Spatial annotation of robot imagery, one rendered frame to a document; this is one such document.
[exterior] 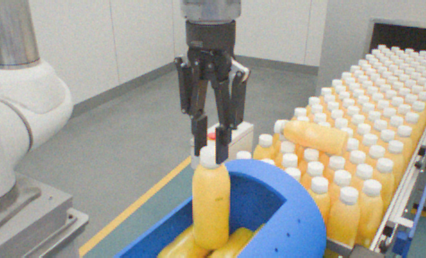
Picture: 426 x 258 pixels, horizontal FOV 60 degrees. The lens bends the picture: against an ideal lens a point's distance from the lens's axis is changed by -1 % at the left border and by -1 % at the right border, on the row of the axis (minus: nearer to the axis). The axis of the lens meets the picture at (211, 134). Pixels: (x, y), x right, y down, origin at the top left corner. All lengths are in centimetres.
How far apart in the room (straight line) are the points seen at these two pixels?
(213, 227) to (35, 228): 42
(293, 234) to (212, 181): 16
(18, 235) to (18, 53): 40
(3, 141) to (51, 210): 19
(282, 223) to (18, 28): 69
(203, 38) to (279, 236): 33
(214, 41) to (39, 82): 53
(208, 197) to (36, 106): 49
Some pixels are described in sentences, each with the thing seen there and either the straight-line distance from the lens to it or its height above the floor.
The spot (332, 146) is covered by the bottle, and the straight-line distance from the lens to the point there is 103.
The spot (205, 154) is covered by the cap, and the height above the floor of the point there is 129.
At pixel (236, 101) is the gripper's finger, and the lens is 56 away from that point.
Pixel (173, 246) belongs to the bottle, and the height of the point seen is 109.
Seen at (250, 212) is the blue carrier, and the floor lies 110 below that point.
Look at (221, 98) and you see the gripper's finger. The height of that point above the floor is 140.
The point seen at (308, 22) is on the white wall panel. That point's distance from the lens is 515.
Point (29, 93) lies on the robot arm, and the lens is 95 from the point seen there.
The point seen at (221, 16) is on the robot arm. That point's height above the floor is 153.
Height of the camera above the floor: 161
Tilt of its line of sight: 27 degrees down
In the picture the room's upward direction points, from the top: straight up
